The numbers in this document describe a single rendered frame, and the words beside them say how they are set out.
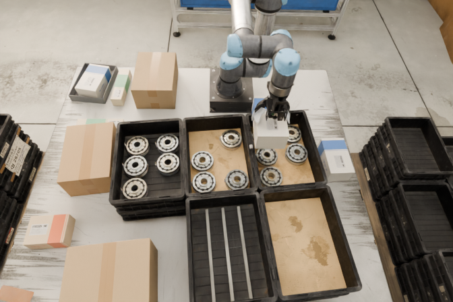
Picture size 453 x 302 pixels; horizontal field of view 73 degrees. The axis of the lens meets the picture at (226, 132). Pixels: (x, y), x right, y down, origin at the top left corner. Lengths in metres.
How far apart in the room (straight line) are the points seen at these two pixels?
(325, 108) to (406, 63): 1.87
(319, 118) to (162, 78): 0.92
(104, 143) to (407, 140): 1.81
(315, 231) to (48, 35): 3.20
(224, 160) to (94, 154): 0.59
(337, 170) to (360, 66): 1.95
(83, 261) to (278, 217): 0.77
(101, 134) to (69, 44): 2.08
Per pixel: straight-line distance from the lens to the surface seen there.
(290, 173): 1.45
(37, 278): 1.57
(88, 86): 1.89
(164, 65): 1.80
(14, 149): 2.26
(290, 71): 0.96
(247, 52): 1.02
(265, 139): 1.17
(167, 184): 1.40
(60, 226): 1.52
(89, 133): 1.59
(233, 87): 1.67
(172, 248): 1.43
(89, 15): 3.86
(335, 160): 1.60
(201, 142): 1.48
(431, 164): 2.25
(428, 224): 2.18
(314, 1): 3.28
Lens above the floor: 2.09
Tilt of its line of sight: 56 degrees down
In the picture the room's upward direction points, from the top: 4 degrees clockwise
